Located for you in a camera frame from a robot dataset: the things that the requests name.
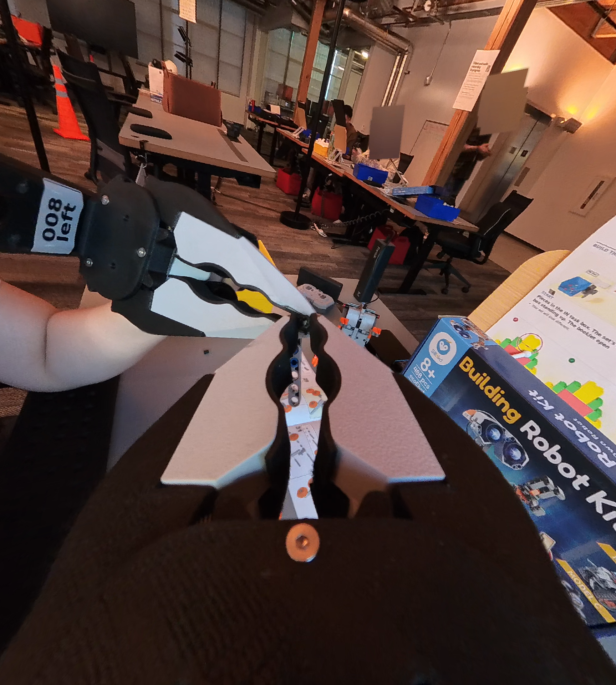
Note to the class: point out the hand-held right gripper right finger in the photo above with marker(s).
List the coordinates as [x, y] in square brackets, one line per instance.
[382, 428]

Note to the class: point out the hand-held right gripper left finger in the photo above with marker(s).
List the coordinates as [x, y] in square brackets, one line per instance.
[222, 428]

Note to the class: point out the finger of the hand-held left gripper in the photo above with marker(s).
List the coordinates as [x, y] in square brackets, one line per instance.
[217, 246]
[190, 310]

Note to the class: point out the grey perforated brick beam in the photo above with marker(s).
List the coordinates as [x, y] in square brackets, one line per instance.
[294, 382]

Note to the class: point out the grey orange brick robot model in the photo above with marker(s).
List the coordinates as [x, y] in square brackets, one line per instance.
[360, 321]

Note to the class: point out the black round connector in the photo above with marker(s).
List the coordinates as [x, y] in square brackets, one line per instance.
[302, 321]

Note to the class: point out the person's left forearm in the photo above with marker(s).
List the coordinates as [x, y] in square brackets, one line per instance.
[45, 342]

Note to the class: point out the grey desk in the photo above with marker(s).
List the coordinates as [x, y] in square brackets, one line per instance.
[168, 385]

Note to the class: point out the beige office desk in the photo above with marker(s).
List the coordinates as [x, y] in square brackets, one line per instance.
[195, 139]

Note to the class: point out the long wooden-top desk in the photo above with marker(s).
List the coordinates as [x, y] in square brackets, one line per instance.
[393, 200]

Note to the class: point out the white printed task sheet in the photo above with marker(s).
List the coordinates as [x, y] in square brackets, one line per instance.
[596, 332]

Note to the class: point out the yellow plastic bin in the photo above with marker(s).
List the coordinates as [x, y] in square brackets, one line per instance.
[254, 301]

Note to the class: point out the white paper tag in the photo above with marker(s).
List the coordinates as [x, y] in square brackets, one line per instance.
[141, 174]

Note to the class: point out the white open instruction booklet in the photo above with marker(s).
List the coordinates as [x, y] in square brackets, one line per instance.
[300, 444]

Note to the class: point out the red bag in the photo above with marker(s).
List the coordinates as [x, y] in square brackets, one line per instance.
[401, 249]
[326, 204]
[289, 182]

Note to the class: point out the grey remote controller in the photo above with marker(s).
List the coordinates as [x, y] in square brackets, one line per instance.
[318, 297]

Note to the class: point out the flat black box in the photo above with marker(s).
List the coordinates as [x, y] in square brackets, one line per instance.
[326, 281]

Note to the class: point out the orange traffic cone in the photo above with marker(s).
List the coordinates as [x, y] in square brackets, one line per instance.
[67, 117]

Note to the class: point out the black office chair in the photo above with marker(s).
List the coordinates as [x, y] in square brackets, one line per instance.
[99, 107]
[495, 225]

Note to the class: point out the blue robot kit box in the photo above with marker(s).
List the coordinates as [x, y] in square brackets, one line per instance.
[527, 455]

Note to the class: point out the black pole stand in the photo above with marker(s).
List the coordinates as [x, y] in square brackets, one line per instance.
[24, 96]
[313, 134]

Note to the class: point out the black upright device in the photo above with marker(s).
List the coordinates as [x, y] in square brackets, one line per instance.
[372, 267]

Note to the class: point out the blue storage bin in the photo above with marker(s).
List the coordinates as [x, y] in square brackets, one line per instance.
[436, 208]
[371, 174]

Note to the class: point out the black monitor screen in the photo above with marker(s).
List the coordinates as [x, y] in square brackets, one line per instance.
[94, 27]

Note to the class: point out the flat blue box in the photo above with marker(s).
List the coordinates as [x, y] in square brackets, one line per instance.
[420, 190]

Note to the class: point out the whiteboard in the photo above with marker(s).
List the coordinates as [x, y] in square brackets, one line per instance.
[431, 144]

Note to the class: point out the grey elevator door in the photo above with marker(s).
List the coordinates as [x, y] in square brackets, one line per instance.
[522, 155]

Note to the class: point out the white paper notice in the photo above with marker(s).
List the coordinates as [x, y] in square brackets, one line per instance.
[476, 80]

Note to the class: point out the wooden pillar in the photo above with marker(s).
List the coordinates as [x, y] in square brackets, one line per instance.
[506, 32]

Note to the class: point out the white wall plate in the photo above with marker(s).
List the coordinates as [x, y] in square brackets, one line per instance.
[594, 195]

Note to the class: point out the wall lamp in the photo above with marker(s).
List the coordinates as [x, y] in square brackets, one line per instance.
[569, 124]

